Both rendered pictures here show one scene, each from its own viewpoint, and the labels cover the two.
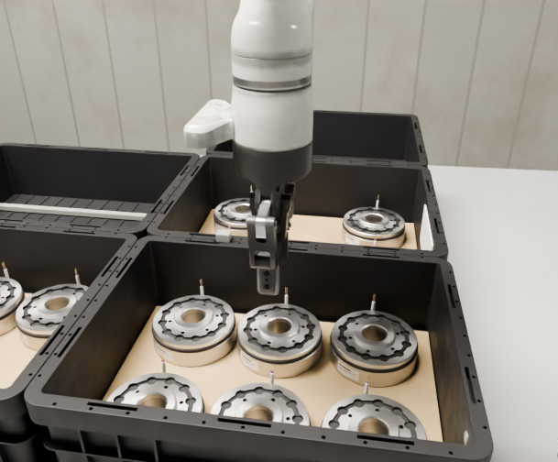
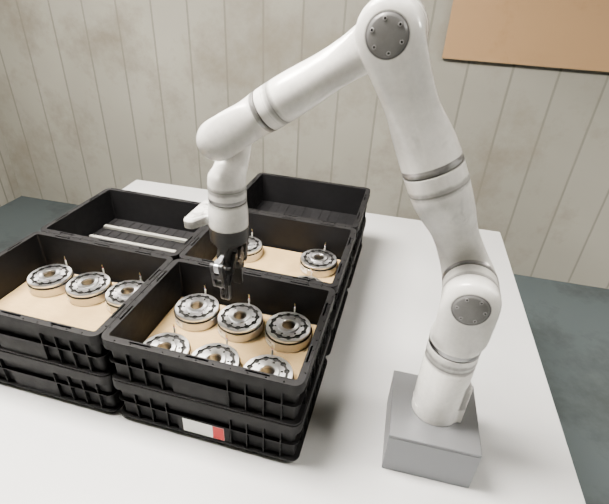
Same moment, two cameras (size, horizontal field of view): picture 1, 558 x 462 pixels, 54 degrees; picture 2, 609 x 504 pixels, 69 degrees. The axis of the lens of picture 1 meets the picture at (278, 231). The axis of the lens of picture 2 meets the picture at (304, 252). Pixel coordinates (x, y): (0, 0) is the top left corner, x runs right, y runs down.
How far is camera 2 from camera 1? 0.38 m
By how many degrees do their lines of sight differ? 5
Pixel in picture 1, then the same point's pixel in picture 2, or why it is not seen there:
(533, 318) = (411, 326)
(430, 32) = not seen: hidden behind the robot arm
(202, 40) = not seen: hidden behind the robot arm
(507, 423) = (367, 382)
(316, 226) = (287, 257)
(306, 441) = (222, 369)
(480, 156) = not seen: hidden behind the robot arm
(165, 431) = (162, 358)
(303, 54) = (238, 191)
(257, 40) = (215, 185)
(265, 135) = (220, 226)
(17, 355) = (104, 315)
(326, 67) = (345, 132)
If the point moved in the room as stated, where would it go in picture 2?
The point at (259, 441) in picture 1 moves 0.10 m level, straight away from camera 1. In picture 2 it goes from (202, 367) to (215, 329)
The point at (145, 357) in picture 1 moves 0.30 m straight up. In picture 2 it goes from (169, 324) to (151, 206)
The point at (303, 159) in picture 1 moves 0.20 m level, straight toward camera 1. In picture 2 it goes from (240, 237) to (203, 303)
